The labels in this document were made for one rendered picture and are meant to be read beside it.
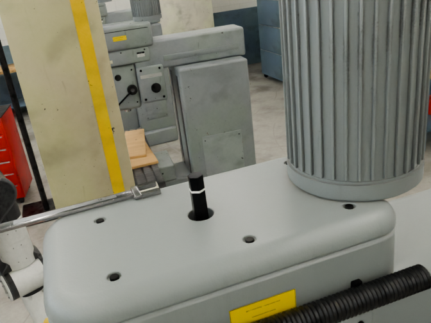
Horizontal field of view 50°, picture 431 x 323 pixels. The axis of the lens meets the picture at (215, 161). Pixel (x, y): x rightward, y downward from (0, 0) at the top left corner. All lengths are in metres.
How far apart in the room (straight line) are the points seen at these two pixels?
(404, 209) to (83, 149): 1.79
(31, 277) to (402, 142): 1.07
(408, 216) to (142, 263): 0.51
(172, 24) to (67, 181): 6.78
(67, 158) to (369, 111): 1.96
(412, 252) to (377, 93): 0.30
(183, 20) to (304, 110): 8.43
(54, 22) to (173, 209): 1.70
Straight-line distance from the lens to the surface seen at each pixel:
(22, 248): 1.40
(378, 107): 0.62
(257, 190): 0.70
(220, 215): 0.65
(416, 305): 0.80
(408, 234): 0.84
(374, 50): 0.59
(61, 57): 2.30
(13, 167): 5.35
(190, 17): 9.08
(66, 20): 2.28
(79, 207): 0.73
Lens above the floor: 2.21
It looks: 23 degrees down
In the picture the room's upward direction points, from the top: 7 degrees counter-clockwise
